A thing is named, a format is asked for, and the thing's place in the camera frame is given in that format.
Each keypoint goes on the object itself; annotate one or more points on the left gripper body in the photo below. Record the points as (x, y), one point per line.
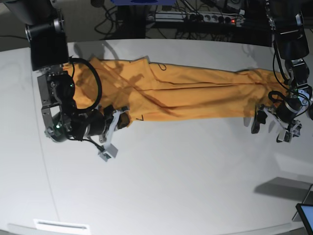
(287, 109)

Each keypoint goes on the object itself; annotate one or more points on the tablet on stand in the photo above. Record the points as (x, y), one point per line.
(304, 211)

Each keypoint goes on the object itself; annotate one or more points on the white power strip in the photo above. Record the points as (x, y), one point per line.
(202, 17)

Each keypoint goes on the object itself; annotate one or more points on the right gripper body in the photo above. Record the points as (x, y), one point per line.
(92, 123)

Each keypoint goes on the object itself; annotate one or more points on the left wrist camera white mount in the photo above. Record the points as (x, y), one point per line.
(291, 129)

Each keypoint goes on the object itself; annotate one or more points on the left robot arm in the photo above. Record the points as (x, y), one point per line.
(290, 48)

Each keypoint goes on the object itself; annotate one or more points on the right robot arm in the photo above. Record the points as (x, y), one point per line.
(45, 31)

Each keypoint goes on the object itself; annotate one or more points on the orange T-shirt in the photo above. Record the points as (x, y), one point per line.
(165, 92)

